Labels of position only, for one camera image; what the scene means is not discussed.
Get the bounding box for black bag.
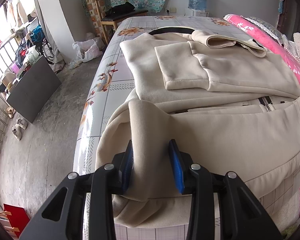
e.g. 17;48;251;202
106;2;137;15

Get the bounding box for grey cabinet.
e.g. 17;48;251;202
6;55;62;123

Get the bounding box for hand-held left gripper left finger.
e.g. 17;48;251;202
19;139;135;240

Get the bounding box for white water dispenser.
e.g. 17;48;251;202
185;8;209;18

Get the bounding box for beige zip jacket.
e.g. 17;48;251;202
95;26;300;229

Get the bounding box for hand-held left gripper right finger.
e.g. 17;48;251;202
168;139;283;240

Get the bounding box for pile of mixed clothes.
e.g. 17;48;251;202
15;25;44;65

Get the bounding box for beige hanging clothes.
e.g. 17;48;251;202
4;0;28;27

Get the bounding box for red box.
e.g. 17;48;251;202
0;203;32;234

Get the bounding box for white plastic bag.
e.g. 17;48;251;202
72;39;103;63

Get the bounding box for plaid floral bed sheet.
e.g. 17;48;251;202
72;15;300;240

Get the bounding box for pink floral blanket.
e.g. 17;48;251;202
224;14;300;218

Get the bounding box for silver lace pillow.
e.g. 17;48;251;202
242;16;283;44

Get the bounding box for wooden chair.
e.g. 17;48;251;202
94;0;148;46

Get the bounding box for wheelchair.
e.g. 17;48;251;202
37;25;55;65

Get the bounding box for stack of patterned boxes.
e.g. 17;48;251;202
85;0;107;40

